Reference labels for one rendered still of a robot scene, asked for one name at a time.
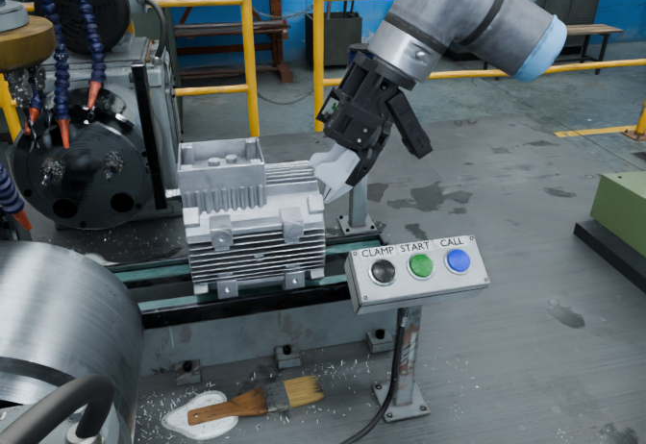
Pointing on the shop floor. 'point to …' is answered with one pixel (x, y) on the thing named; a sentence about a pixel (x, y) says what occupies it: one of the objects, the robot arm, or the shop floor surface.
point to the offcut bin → (335, 34)
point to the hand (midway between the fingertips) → (333, 196)
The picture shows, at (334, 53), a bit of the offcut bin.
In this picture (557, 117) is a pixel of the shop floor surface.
